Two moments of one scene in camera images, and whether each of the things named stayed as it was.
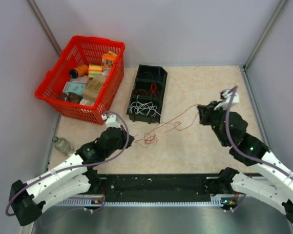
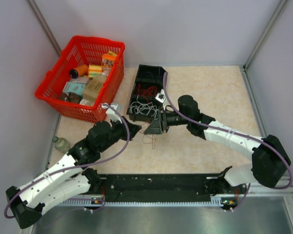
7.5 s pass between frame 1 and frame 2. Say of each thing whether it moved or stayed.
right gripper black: moved
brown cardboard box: stayed
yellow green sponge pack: stayed
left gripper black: moved
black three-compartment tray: stayed
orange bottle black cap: stayed
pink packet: stayed
